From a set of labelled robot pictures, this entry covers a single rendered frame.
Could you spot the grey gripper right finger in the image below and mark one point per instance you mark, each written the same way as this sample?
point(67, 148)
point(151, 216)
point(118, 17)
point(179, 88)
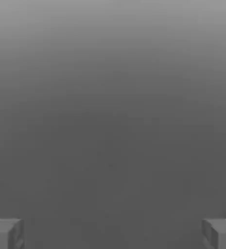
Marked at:
point(221, 234)

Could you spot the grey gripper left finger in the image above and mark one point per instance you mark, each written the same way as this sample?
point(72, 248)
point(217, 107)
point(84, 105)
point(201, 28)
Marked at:
point(3, 234)

